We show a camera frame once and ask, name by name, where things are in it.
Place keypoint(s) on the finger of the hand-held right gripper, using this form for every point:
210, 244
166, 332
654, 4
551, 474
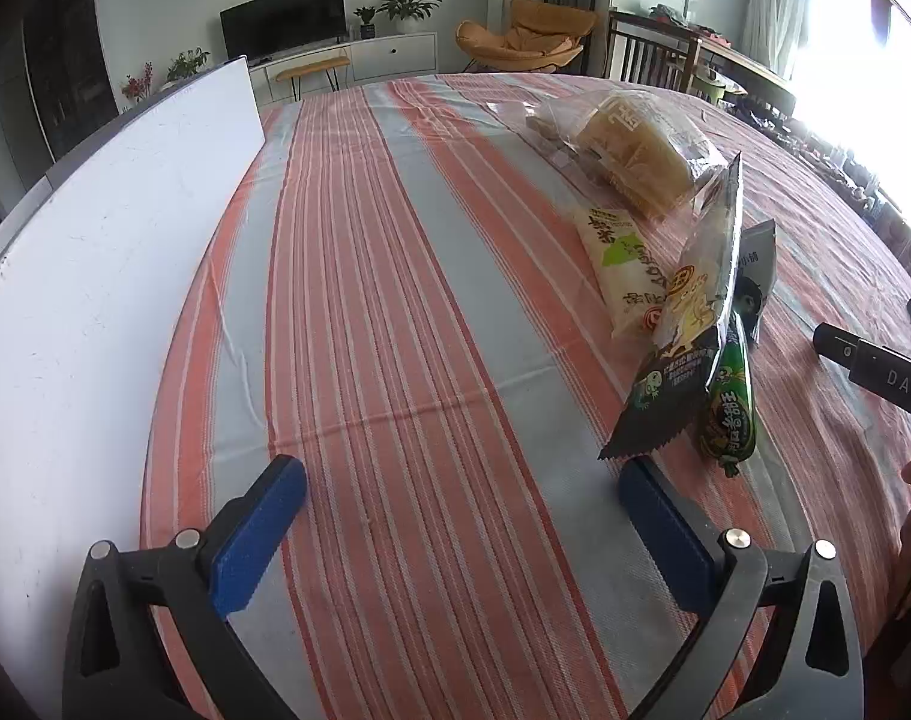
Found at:
890, 382

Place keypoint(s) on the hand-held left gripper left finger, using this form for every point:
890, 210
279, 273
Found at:
257, 532

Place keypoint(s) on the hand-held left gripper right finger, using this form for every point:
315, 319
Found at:
662, 532

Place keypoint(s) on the long black-ended snack packet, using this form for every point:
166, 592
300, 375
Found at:
680, 345

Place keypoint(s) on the white box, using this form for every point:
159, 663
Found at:
88, 315

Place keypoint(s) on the clear bread packet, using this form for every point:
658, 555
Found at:
635, 154

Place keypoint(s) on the green sausage packet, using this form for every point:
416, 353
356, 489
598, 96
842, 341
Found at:
729, 412

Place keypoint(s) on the small grey snack packet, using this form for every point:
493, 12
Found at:
755, 270

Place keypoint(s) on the row of jars and containers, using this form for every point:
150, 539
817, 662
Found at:
838, 165

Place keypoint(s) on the striped tablecloth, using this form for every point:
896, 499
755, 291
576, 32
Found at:
395, 315

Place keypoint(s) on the pale yellow snack packet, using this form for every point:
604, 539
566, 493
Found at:
620, 262

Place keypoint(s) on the wooden side table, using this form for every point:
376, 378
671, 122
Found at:
748, 71

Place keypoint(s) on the green bucket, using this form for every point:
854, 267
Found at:
708, 84

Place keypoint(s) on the white sheer curtain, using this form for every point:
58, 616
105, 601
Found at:
774, 0

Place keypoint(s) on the dark wooden chair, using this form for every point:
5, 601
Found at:
647, 52

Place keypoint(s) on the pile of small goods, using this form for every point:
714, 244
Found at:
684, 21

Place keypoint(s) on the red flowers in vase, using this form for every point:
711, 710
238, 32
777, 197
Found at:
137, 82

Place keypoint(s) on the wooden bench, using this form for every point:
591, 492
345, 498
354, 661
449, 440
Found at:
313, 66

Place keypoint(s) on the plant in white vase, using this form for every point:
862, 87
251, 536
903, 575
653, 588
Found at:
185, 64

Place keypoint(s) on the orange lounge chair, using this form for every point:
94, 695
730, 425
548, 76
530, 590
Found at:
530, 37

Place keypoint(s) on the white television cabinet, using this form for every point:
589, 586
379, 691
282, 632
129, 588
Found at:
395, 52

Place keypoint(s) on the black television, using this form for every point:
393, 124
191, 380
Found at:
283, 19

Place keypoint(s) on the dark glass cabinet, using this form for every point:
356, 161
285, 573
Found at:
69, 52

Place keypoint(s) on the small potted plant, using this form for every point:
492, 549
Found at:
365, 22

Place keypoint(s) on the large leafy potted plant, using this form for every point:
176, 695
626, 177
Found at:
407, 7

